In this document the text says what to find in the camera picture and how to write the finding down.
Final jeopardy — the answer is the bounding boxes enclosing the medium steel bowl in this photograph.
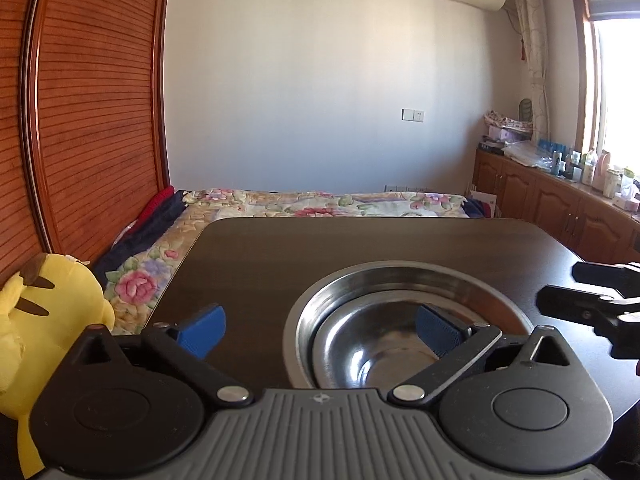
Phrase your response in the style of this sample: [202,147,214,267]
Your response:
[309,290,482,393]

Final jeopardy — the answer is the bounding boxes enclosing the large steel bowl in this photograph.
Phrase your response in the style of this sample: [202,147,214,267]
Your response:
[283,261,534,389]

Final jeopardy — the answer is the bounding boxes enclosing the wooden side cabinet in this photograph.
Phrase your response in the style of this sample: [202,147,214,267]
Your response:
[472,150,639,263]

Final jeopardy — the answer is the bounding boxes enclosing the floral bed blanket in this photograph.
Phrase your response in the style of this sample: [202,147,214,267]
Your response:
[102,187,471,336]

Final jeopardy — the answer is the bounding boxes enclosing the toiletry bottles on counter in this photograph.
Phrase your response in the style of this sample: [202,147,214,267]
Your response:
[536,140,639,214]

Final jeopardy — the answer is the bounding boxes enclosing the yellow plush toy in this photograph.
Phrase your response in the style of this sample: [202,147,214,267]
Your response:
[1,254,115,479]

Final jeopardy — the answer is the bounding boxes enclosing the dark blue red blanket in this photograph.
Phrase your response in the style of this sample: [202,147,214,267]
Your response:
[91,185,186,289]

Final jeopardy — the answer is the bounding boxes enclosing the white paper bag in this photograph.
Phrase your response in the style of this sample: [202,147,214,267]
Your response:
[464,191,498,218]

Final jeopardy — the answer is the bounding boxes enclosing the stack of boxes and papers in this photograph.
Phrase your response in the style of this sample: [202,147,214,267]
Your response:
[478,110,534,156]

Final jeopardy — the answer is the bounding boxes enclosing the window with blind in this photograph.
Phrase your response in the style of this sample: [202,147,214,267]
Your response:
[574,0,639,172]

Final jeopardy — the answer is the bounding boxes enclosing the patterned curtain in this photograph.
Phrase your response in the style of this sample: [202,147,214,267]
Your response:
[514,0,549,143]

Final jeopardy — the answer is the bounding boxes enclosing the wall power strip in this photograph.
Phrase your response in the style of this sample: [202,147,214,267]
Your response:
[384,185,434,193]

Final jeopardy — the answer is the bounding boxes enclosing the wall light switch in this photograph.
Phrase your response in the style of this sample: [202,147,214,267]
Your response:
[401,108,424,122]

